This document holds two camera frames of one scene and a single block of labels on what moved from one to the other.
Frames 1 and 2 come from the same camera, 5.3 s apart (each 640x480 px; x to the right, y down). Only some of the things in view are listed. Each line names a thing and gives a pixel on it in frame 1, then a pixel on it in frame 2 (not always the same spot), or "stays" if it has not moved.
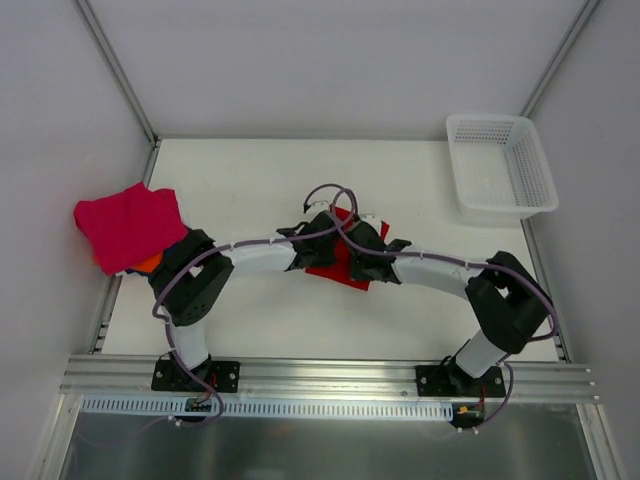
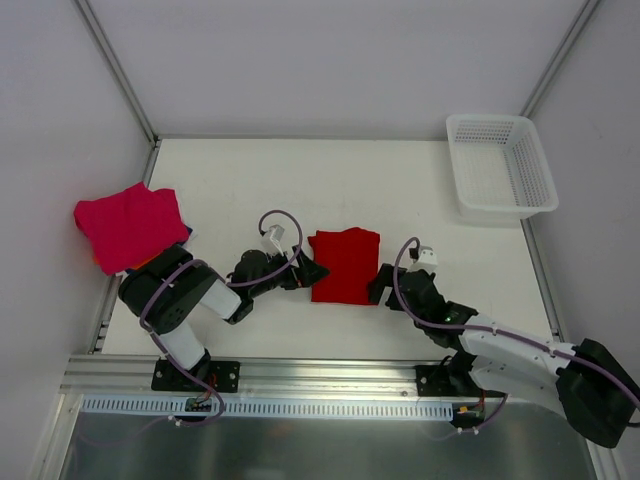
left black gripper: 325,245 to 298,270
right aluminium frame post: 557,60 stays
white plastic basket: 499,166 stays
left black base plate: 220,376 stays
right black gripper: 364,258 to 395,288
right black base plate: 451,380 stays
